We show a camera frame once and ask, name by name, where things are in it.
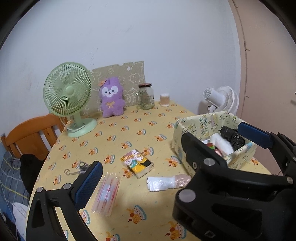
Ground white cloth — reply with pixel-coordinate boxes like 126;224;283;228
210;133;234;156

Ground black plastic bag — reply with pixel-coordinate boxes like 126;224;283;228
219;126;245;151

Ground white plastic bag roll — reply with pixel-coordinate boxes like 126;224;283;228
147;174;191;192

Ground yellow cartoon tissue pack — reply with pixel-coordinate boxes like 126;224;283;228
120;149;154;179

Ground clear red-striped plastic bag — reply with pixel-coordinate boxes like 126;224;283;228
91;173;120;217

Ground grey drawstring pouch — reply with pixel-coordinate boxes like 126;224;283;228
64;161;89;176

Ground pink wet wipes pack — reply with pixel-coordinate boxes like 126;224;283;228
202;139;223;157

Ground white clothes on bed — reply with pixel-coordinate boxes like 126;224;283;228
12;202;28;240

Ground yellow patterned storage box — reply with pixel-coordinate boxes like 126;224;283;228
171;111;257;176

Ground blue plaid bedding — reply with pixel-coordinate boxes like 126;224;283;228
0;150;31;232

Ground beige door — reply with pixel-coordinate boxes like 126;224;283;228
227;0;296;163

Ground black cloth on chair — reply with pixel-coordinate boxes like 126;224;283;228
20;154;44;195

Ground white standing fan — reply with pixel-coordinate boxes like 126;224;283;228
203;86;239;115

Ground cotton swab container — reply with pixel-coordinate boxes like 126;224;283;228
159;93;170;107

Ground glass jar with lid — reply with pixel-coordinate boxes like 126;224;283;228
136;83;154;110

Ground yellow cake-print tablecloth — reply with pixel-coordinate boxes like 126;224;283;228
35;103;195;240

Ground wooden chair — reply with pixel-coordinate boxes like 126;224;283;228
1;114;65;160

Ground purple plush bunny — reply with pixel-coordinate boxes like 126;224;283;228
99;77;125;118

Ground patterned cardboard panel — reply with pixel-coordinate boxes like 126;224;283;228
79;61;146;117

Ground green desk fan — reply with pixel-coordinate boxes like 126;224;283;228
43;62;97;138

